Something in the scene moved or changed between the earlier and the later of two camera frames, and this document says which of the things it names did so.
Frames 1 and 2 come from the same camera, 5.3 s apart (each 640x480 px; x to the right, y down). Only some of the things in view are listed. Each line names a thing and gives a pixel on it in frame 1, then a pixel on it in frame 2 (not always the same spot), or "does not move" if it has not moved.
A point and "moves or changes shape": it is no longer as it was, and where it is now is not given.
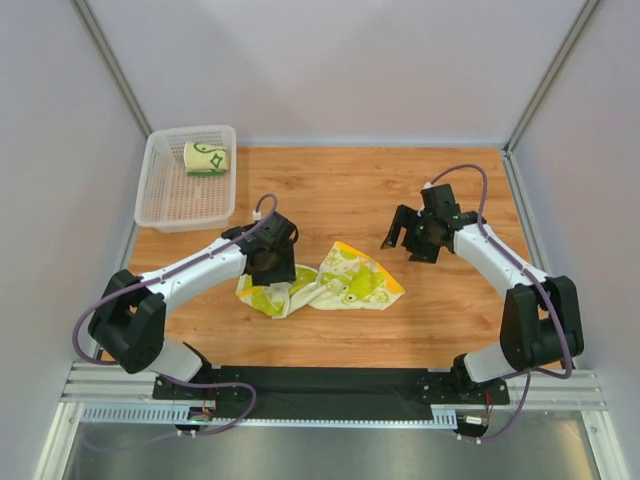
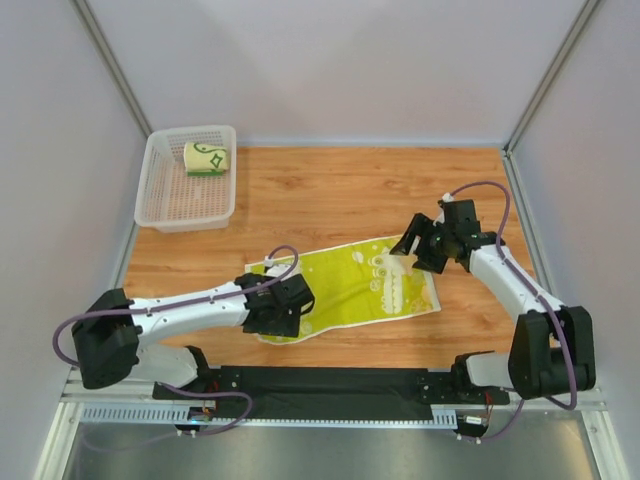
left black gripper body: (279, 273) → (282, 323)
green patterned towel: (201, 159) does not move
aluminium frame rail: (104, 383) does not move
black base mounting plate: (330, 393) does not move
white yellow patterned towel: (348, 279) moves or changes shape
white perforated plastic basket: (173, 203) does not move
